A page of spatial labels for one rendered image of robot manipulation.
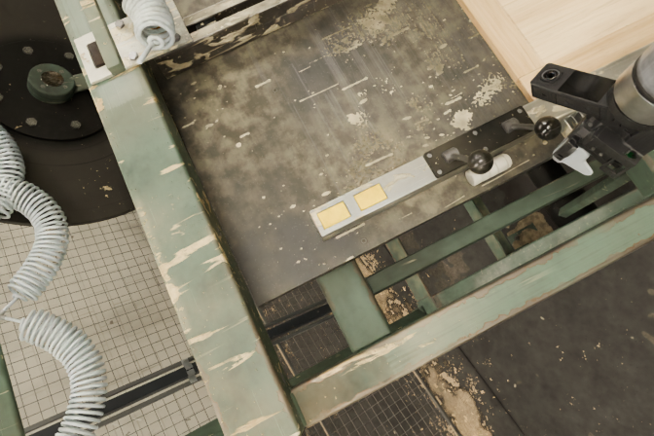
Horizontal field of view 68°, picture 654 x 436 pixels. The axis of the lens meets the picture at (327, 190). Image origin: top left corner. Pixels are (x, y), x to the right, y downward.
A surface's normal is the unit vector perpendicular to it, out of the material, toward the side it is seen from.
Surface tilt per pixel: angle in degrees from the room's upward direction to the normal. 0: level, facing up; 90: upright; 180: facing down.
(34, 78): 90
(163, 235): 54
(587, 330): 0
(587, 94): 49
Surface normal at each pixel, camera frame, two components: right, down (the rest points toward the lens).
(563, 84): -0.40, -0.57
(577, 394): -0.75, 0.18
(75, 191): 0.49, -0.50
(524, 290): -0.04, -0.29
